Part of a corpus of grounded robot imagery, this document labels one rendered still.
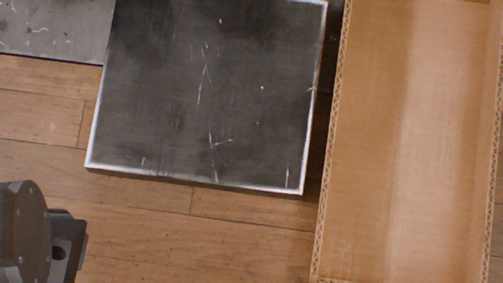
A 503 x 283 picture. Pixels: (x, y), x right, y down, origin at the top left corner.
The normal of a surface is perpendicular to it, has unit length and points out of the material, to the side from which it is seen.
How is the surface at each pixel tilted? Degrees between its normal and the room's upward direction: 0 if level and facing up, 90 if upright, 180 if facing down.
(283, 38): 0
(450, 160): 0
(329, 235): 0
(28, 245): 85
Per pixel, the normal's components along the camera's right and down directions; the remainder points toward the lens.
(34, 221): 0.99, -0.09
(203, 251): -0.04, -0.25
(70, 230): 0.24, -0.94
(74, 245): 0.97, 0.25
